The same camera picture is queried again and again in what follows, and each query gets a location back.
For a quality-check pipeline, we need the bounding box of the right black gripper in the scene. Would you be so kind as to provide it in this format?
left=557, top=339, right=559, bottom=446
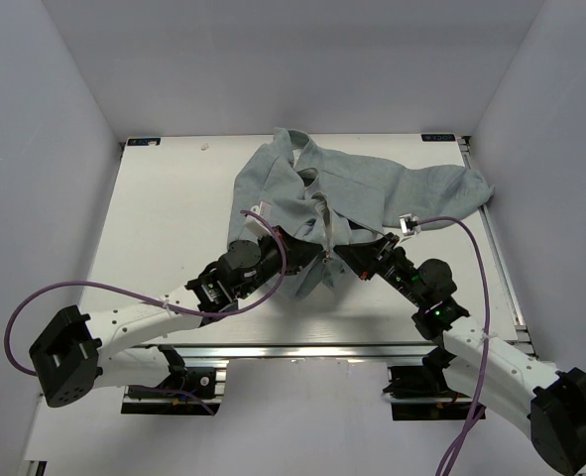
left=334, top=232, right=426, bottom=307

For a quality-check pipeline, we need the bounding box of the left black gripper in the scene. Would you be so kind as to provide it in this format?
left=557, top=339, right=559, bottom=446
left=235, top=226, right=322, bottom=300

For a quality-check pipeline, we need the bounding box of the grey zip-up jacket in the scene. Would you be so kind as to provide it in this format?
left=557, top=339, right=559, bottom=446
left=228, top=128, right=494, bottom=299

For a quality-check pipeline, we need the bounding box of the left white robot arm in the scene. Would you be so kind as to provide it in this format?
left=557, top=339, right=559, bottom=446
left=29, top=227, right=323, bottom=408

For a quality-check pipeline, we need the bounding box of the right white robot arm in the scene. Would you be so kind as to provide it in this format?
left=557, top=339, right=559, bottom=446
left=334, top=235, right=586, bottom=475

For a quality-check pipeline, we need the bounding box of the right blue table sticker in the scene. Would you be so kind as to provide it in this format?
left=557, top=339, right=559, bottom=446
left=420, top=133, right=456, bottom=143

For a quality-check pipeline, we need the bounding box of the blue table sticker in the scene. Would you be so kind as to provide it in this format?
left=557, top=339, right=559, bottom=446
left=126, top=138, right=161, bottom=147
left=420, top=133, right=456, bottom=143

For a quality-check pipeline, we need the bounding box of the left blue table sticker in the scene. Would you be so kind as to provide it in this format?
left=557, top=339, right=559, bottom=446
left=126, top=138, right=161, bottom=147

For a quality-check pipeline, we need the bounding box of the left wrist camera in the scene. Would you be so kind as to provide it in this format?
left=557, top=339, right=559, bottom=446
left=244, top=201, right=272, bottom=238

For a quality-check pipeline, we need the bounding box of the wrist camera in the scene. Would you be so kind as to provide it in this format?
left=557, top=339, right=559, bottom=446
left=244, top=201, right=272, bottom=238
left=399, top=213, right=421, bottom=238

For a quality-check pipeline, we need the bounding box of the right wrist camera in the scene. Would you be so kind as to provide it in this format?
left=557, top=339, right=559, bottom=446
left=399, top=213, right=421, bottom=238

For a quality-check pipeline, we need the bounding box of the aluminium table frame rail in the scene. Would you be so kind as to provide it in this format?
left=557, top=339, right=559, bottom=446
left=163, top=344, right=534, bottom=361

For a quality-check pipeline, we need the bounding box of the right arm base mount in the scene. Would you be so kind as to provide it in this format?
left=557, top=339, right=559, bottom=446
left=383, top=348, right=471, bottom=421

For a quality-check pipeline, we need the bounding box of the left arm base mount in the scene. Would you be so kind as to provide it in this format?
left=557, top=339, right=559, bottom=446
left=121, top=347, right=229, bottom=417

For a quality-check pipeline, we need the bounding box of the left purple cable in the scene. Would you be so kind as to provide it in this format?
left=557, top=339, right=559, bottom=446
left=3, top=208, right=289, bottom=416

